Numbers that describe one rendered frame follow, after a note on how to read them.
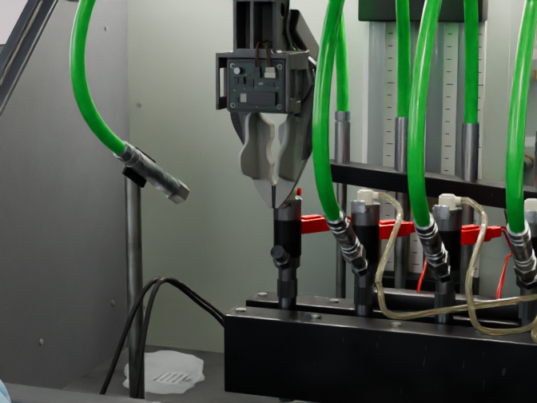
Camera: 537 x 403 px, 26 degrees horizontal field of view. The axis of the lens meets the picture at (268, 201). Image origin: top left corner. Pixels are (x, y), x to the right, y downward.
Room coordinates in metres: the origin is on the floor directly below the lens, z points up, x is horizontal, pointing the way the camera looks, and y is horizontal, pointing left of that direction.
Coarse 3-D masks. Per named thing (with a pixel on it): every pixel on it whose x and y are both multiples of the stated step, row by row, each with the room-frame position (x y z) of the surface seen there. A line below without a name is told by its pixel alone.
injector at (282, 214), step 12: (300, 204) 1.14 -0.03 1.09; (276, 216) 1.13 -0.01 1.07; (288, 216) 1.13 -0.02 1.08; (300, 216) 1.14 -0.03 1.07; (276, 228) 1.13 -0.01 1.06; (288, 228) 1.13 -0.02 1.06; (300, 228) 1.14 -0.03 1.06; (276, 240) 1.13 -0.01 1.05; (288, 240) 1.13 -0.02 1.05; (300, 240) 1.14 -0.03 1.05; (276, 252) 1.11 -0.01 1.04; (288, 252) 1.13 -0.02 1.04; (300, 252) 1.14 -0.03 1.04; (276, 264) 1.12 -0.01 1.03; (288, 264) 1.12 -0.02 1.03; (288, 276) 1.13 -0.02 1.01; (288, 288) 1.13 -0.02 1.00; (288, 300) 1.13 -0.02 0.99
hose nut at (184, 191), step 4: (180, 184) 1.14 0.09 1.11; (184, 184) 1.15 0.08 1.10; (180, 188) 1.13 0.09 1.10; (184, 188) 1.14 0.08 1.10; (176, 192) 1.13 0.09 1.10; (180, 192) 1.13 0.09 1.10; (184, 192) 1.14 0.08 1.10; (188, 192) 1.14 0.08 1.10; (168, 196) 1.14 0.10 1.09; (172, 196) 1.13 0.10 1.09; (176, 196) 1.13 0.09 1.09; (180, 196) 1.13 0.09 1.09; (184, 196) 1.14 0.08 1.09; (172, 200) 1.14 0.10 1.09; (176, 200) 1.14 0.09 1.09; (180, 200) 1.14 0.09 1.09; (184, 200) 1.14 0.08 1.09
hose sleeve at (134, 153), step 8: (128, 144) 1.09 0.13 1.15; (128, 152) 1.09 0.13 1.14; (136, 152) 1.10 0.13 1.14; (120, 160) 1.09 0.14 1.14; (128, 160) 1.09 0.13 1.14; (136, 160) 1.09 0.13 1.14; (144, 160) 1.10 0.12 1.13; (136, 168) 1.10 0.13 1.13; (144, 168) 1.10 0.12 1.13; (152, 168) 1.11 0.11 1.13; (160, 168) 1.12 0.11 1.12; (144, 176) 1.11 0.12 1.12; (152, 176) 1.11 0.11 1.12; (160, 176) 1.12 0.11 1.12; (168, 176) 1.13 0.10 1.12; (152, 184) 1.12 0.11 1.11; (160, 184) 1.12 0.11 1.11; (168, 184) 1.12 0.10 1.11; (176, 184) 1.13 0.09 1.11; (168, 192) 1.13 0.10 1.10
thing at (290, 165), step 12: (288, 120) 1.08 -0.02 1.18; (300, 120) 1.09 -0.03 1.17; (288, 132) 1.08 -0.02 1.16; (300, 132) 1.09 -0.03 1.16; (288, 144) 1.08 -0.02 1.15; (300, 144) 1.09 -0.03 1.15; (288, 156) 1.08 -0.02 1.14; (300, 156) 1.09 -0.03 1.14; (276, 168) 1.06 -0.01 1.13; (288, 168) 1.08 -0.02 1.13; (300, 168) 1.09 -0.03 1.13; (288, 180) 1.09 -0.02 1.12; (276, 192) 1.10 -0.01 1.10; (288, 192) 1.10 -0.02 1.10; (276, 204) 1.10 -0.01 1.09
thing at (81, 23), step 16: (80, 0) 1.06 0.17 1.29; (96, 0) 1.07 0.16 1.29; (80, 16) 1.06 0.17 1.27; (80, 32) 1.05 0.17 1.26; (80, 48) 1.05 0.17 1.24; (336, 48) 1.32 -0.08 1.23; (80, 64) 1.05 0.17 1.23; (336, 64) 1.32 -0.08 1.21; (80, 80) 1.05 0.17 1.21; (336, 80) 1.33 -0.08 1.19; (80, 96) 1.05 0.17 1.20; (336, 96) 1.33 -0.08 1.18; (96, 112) 1.06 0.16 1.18; (336, 112) 1.32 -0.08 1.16; (96, 128) 1.07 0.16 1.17; (112, 144) 1.08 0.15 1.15
